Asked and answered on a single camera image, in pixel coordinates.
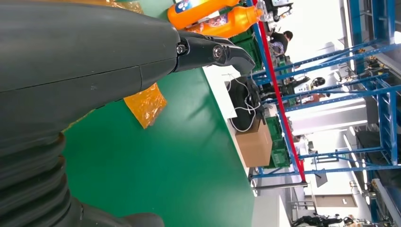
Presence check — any orange plastic bottle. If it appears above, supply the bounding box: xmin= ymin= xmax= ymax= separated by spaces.
xmin=166 ymin=0 xmax=241 ymax=31
xmin=187 ymin=5 xmax=264 ymax=39

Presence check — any blue metal rack frame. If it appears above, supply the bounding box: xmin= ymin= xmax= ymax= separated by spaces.
xmin=245 ymin=0 xmax=401 ymax=179

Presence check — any red metal beam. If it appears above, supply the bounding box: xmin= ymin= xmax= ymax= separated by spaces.
xmin=252 ymin=0 xmax=307 ymax=183

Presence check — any person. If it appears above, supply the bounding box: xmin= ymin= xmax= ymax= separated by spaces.
xmin=270 ymin=29 xmax=294 ymax=57

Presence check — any white table with metal frame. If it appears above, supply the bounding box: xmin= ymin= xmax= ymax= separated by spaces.
xmin=250 ymin=180 xmax=309 ymax=227

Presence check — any white table with devices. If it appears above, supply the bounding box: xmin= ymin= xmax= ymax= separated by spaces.
xmin=203 ymin=65 xmax=251 ymax=176

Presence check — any green plastic crate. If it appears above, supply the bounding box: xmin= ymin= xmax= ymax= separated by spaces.
xmin=230 ymin=26 xmax=263 ymax=72
xmin=264 ymin=116 xmax=291 ymax=169

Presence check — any yellow plastic sheet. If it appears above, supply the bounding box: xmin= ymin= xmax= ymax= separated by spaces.
xmin=62 ymin=0 xmax=168 ymax=130

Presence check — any black carrying case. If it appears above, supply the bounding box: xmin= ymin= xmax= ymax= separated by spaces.
xmin=228 ymin=77 xmax=265 ymax=132

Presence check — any brown cardboard box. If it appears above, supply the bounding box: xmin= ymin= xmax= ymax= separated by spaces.
xmin=235 ymin=118 xmax=273 ymax=168

